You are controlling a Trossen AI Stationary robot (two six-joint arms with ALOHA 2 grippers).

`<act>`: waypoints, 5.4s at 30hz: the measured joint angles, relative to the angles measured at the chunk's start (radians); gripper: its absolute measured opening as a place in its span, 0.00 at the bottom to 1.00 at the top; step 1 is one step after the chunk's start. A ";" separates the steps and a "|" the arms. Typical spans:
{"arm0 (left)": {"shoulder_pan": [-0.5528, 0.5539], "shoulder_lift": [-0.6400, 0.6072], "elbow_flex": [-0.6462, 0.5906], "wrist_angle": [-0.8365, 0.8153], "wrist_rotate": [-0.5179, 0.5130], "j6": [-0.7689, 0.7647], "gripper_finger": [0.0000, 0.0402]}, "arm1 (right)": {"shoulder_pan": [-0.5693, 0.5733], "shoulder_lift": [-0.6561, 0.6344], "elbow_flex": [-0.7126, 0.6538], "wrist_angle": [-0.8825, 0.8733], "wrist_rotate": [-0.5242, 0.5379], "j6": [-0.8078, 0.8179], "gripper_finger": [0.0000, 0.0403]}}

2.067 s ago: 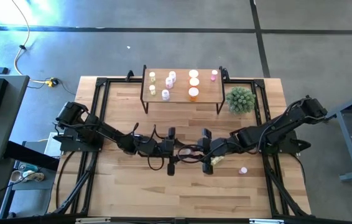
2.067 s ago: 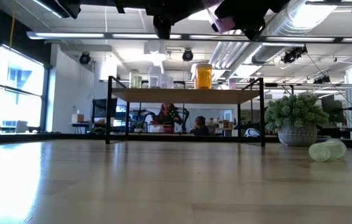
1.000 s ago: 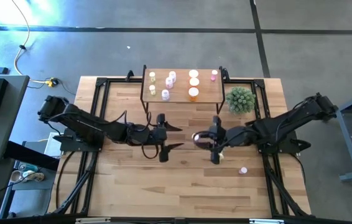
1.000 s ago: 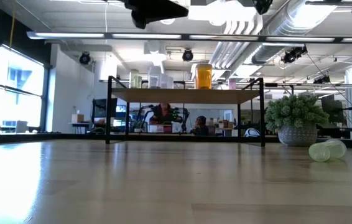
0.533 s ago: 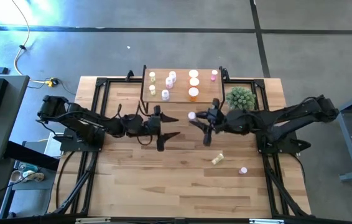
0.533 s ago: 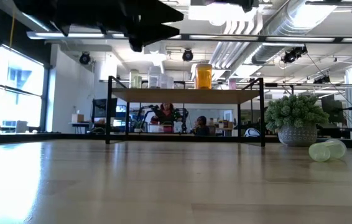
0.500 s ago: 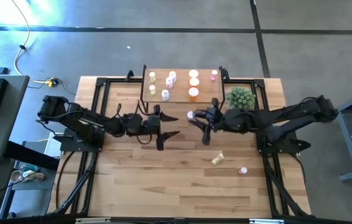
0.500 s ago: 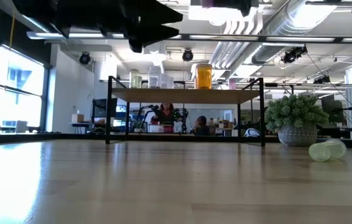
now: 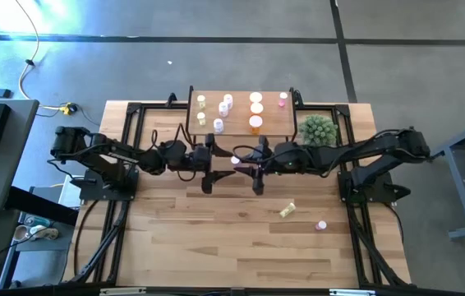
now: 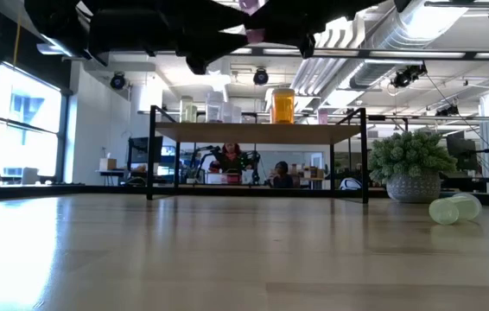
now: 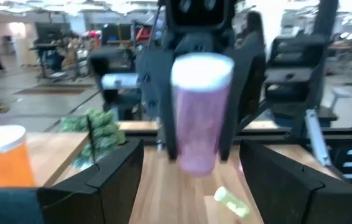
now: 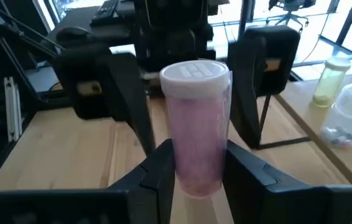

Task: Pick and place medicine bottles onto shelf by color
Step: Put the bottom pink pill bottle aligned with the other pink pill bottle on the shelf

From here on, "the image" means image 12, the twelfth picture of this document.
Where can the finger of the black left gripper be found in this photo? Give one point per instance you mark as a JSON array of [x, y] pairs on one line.
[[132, 99], [247, 102]]

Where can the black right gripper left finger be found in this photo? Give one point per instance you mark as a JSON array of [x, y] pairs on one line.
[[151, 189]]

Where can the clear medicine bottle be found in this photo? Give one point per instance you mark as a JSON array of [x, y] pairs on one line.
[[350, 118]]

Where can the white bottle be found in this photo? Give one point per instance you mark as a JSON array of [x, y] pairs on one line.
[[330, 87]]

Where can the black metal post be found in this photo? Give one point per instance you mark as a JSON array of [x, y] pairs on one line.
[[245, 15], [347, 21]]

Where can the black computer mouse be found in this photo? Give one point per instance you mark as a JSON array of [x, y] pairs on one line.
[[71, 33]]

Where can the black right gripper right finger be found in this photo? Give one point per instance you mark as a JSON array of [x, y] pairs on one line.
[[257, 196]]

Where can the black office chair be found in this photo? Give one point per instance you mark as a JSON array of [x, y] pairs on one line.
[[291, 6]]

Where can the white metal bars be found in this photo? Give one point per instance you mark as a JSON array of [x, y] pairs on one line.
[[12, 109]]

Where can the black aluminium table frame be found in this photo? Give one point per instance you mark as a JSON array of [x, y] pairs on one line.
[[43, 101]]

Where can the black keyboard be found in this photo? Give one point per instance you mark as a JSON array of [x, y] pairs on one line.
[[106, 11]]

